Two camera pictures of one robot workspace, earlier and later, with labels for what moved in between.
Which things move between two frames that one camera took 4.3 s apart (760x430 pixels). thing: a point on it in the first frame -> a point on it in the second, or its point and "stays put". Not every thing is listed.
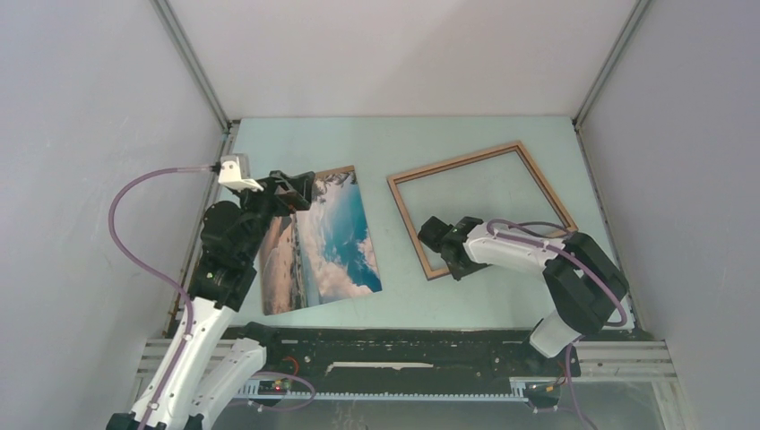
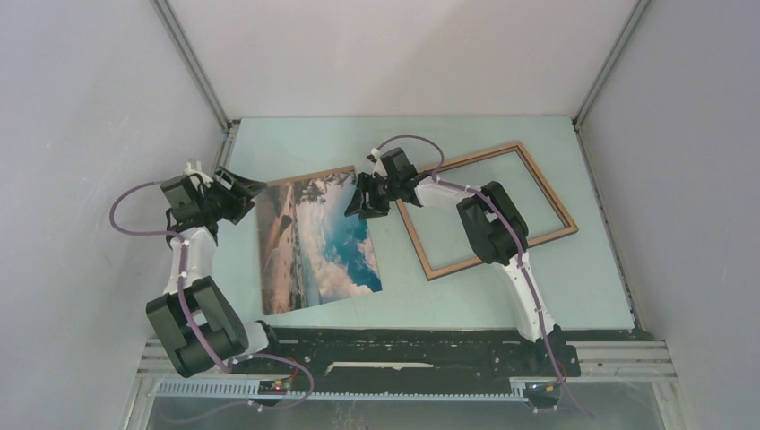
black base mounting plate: x=399 y=355 stays put
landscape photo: x=322 y=254 stays put
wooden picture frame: x=444 y=165 stays put
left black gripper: x=299 y=189 -> x=246 y=188
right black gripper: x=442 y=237 -> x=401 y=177
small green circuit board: x=277 y=387 stays put
